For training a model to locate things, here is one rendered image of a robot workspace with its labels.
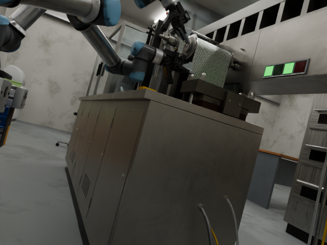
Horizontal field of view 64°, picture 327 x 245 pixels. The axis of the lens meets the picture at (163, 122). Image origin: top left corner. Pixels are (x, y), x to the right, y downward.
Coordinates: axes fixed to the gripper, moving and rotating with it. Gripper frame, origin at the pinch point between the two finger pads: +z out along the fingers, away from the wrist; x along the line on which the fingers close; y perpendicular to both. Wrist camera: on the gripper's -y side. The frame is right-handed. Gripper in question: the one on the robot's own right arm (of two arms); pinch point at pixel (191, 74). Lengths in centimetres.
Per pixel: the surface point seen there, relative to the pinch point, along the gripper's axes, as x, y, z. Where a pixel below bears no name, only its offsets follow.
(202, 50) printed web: -0.2, 14.6, 2.0
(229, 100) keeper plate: -22.2, -11.4, 12.1
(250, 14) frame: 4, 49, 30
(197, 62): -0.2, 7.2, 1.0
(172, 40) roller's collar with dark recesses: 27.9, 23.8, -5.5
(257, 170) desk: 208, -56, 275
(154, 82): 74, 3, 7
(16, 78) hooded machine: 648, 2, -154
